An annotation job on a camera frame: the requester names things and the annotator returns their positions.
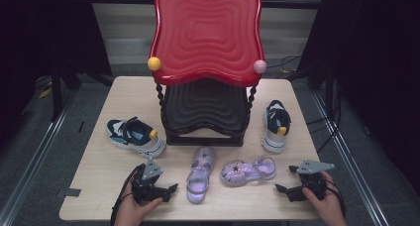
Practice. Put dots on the small black tape strip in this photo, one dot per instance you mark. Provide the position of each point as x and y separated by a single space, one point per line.
81 127

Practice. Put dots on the black metal stand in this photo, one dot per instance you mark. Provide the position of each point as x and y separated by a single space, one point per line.
61 87

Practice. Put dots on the yellow item on floor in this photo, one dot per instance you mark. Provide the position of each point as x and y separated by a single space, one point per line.
45 93

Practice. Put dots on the person's right hand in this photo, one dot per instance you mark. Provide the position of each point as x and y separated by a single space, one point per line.
325 206

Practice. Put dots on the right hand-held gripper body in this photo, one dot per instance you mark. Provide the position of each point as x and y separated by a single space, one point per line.
312 183

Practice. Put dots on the person's left hand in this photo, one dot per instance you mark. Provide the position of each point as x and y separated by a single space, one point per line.
132 209

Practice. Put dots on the purple sandal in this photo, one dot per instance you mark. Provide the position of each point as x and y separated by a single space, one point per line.
199 176
246 171

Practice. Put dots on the navy and white sneaker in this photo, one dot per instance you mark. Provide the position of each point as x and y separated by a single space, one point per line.
276 130
135 136

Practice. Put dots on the red and black shoe rack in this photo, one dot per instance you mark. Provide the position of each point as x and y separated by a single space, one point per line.
207 54

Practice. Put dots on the metal floor rail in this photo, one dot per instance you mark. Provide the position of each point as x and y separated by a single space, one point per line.
350 160
36 160

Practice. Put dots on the grey tape strip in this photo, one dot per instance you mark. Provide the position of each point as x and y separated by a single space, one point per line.
70 192

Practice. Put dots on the black curtain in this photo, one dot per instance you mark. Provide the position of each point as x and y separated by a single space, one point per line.
379 54
39 37

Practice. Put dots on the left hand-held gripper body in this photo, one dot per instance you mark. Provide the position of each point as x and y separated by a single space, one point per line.
148 186

